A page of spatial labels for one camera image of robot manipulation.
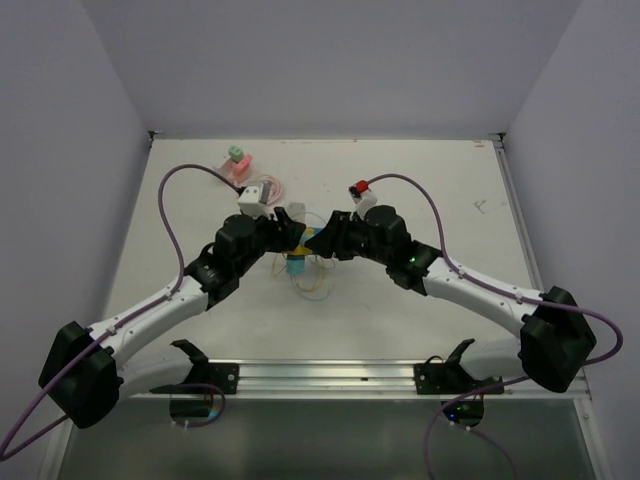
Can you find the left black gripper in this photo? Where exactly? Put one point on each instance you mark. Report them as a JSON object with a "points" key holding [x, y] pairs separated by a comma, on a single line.
{"points": [[283, 231]]}

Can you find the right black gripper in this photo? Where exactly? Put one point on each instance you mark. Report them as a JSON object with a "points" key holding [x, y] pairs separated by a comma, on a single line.
{"points": [[333, 239]]}

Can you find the yellow cube socket adapter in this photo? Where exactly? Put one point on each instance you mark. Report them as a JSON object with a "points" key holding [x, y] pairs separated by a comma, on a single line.
{"points": [[301, 249]]}

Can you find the blue power socket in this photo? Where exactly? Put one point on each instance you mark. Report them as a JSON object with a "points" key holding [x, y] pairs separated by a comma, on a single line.
{"points": [[295, 264]]}

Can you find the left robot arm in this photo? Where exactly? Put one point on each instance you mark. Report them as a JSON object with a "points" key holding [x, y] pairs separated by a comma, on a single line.
{"points": [[82, 373]]}

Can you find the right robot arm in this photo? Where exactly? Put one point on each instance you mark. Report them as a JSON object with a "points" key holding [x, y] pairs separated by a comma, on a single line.
{"points": [[550, 337]]}

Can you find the white socket adapter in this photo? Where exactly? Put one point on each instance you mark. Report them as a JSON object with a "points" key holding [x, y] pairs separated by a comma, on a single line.
{"points": [[296, 210]]}

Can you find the pink socket adapter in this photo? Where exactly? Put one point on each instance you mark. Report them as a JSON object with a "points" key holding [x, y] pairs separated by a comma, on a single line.
{"points": [[236, 170]]}

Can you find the green plug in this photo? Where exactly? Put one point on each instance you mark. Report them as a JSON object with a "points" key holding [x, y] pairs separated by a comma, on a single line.
{"points": [[236, 154]]}

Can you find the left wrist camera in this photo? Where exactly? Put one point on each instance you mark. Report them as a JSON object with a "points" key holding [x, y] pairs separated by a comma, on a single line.
{"points": [[253, 200]]}

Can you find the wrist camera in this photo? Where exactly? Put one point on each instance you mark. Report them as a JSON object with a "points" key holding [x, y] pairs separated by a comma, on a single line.
{"points": [[363, 197], [253, 200]]}

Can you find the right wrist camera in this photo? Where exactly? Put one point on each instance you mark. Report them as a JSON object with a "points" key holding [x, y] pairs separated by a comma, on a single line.
{"points": [[363, 197]]}

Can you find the left black mount plate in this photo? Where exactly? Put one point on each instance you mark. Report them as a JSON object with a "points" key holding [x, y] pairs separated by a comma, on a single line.
{"points": [[223, 375]]}

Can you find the black mount plate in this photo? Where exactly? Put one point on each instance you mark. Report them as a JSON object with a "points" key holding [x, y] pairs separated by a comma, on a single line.
{"points": [[437, 376], [223, 375]]}

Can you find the right black mount plate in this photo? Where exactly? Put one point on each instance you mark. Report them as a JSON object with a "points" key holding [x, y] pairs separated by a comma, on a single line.
{"points": [[437, 376]]}

